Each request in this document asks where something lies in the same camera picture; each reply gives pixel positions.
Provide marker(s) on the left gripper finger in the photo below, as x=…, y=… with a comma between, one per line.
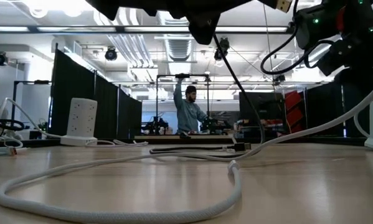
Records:
x=205, y=28

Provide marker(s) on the white tower power strip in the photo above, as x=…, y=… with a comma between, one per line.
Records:
x=82, y=121

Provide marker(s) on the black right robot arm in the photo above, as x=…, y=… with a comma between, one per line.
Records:
x=354, y=46

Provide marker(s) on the black background robot arm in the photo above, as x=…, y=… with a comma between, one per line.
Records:
x=217, y=126
x=153, y=126

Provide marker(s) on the black ceiling spotlight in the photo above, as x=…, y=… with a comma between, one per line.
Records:
x=0, y=58
x=111, y=54

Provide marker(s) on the small black hanging device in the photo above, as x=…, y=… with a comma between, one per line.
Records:
x=279, y=78

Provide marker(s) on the long linear ceiling light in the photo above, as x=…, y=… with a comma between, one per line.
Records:
x=80, y=29

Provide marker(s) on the black computer monitor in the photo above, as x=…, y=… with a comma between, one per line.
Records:
x=267, y=105

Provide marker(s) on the wooden station table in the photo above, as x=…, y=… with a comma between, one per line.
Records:
x=155, y=137

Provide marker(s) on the red storage bins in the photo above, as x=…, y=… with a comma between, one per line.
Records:
x=293, y=115

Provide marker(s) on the black curtain partition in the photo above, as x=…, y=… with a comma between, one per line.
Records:
x=323, y=112
x=80, y=102

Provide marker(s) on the black hanging ceiling camera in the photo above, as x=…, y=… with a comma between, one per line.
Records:
x=225, y=46

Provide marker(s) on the silver ventilation duct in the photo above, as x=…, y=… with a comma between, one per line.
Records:
x=180, y=49

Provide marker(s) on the black robot station frame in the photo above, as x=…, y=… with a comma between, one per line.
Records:
x=182, y=75

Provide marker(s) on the black shelf frame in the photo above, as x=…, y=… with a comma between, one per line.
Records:
x=27, y=82

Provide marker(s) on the black aluminium table frame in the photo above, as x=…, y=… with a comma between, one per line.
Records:
x=43, y=143

